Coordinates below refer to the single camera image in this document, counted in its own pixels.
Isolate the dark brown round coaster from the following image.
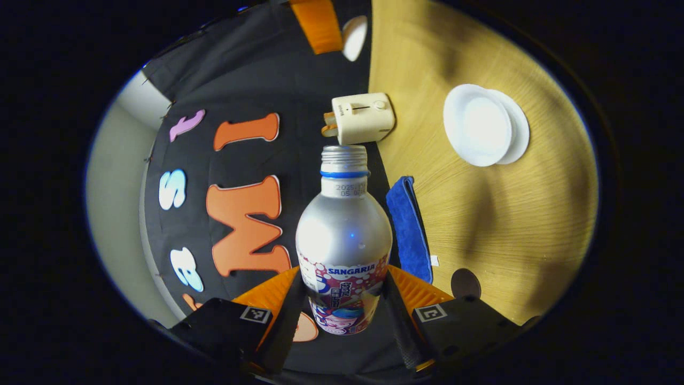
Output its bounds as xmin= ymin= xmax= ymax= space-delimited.
xmin=450 ymin=268 xmax=482 ymax=300

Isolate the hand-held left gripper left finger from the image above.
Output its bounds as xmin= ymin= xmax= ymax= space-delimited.
xmin=147 ymin=266 xmax=304 ymax=375

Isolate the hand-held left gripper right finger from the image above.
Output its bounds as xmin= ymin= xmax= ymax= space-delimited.
xmin=382 ymin=265 xmax=527 ymax=375

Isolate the white teacup lid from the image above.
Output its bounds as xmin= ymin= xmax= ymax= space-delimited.
xmin=341 ymin=15 xmax=369 ymax=62

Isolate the black backdrop cloth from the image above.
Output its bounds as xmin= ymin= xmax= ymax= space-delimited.
xmin=142 ymin=0 xmax=423 ymax=375

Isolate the white saucer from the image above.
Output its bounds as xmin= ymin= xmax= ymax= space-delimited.
xmin=486 ymin=89 xmax=531 ymax=165

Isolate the cream toaster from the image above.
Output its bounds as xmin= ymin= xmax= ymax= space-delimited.
xmin=331 ymin=93 xmax=397 ymax=146

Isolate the blue folded towel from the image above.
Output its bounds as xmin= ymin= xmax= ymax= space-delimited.
xmin=385 ymin=176 xmax=434 ymax=284

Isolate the silver water bottle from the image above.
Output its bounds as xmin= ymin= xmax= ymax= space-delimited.
xmin=295 ymin=145 xmax=394 ymax=336

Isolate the white teacup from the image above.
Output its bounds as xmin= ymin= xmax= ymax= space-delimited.
xmin=443 ymin=84 xmax=515 ymax=167

